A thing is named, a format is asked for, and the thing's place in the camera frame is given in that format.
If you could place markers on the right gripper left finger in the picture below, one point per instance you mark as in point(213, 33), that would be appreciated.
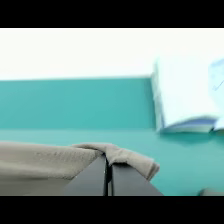
point(90, 181)

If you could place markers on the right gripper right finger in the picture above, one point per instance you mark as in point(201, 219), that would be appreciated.
point(130, 183)

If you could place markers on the grey garment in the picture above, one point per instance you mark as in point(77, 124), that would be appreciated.
point(40, 163)

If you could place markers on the white garment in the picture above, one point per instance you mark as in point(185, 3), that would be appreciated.
point(183, 96)

